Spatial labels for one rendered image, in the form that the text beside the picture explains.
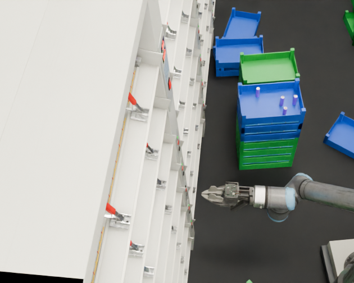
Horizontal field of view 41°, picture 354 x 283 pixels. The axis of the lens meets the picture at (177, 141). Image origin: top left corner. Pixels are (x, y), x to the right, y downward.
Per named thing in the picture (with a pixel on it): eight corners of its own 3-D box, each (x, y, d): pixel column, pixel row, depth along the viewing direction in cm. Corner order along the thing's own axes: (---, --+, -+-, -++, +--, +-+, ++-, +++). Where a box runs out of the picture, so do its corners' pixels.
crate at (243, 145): (291, 114, 259) (293, 105, 252) (296, 145, 248) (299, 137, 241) (236, 118, 260) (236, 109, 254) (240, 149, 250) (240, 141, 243)
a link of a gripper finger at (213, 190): (201, 182, 195) (223, 183, 194) (202, 188, 200) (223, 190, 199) (200, 189, 193) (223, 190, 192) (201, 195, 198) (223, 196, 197)
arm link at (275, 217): (295, 209, 207) (299, 199, 197) (278, 228, 204) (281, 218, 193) (278, 196, 211) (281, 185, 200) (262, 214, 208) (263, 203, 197)
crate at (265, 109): (296, 87, 238) (299, 77, 231) (303, 120, 228) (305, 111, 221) (237, 91, 240) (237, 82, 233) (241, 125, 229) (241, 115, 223)
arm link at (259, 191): (263, 191, 199) (263, 213, 194) (252, 190, 200) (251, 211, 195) (265, 182, 191) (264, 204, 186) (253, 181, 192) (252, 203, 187)
